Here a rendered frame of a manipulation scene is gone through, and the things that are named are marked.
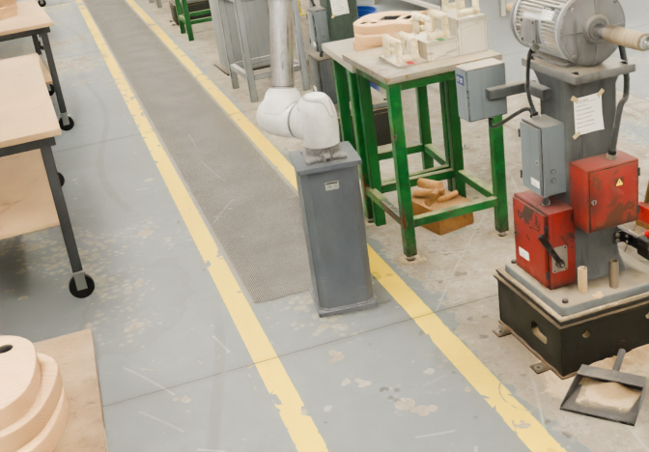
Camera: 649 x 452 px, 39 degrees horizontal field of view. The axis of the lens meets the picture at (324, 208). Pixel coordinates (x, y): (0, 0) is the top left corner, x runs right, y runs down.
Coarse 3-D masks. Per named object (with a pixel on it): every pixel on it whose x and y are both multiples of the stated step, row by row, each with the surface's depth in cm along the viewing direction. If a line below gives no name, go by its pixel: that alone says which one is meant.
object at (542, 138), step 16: (528, 64) 323; (528, 80) 325; (528, 96) 327; (528, 128) 327; (544, 128) 320; (560, 128) 322; (528, 144) 330; (544, 144) 322; (560, 144) 324; (528, 160) 333; (544, 160) 324; (560, 160) 327; (528, 176) 335; (544, 176) 327; (560, 176) 329; (544, 192) 329; (560, 192) 331
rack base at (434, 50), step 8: (424, 32) 443; (424, 40) 428; (448, 40) 423; (456, 40) 424; (408, 48) 446; (424, 48) 424; (432, 48) 423; (440, 48) 424; (448, 48) 425; (456, 48) 426; (424, 56) 427; (432, 56) 424; (440, 56) 425; (448, 56) 426; (456, 56) 427
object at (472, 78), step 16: (464, 64) 339; (480, 64) 336; (496, 64) 334; (464, 80) 334; (480, 80) 334; (496, 80) 336; (464, 96) 337; (480, 96) 336; (464, 112) 340; (480, 112) 338; (496, 112) 340
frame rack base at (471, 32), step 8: (448, 16) 430; (456, 16) 428; (464, 16) 426; (480, 16) 424; (440, 24) 441; (448, 24) 432; (456, 24) 423; (464, 24) 423; (472, 24) 424; (480, 24) 425; (456, 32) 425; (464, 32) 424; (472, 32) 425; (480, 32) 426; (464, 40) 425; (472, 40) 427; (480, 40) 428; (464, 48) 427; (472, 48) 428; (480, 48) 429
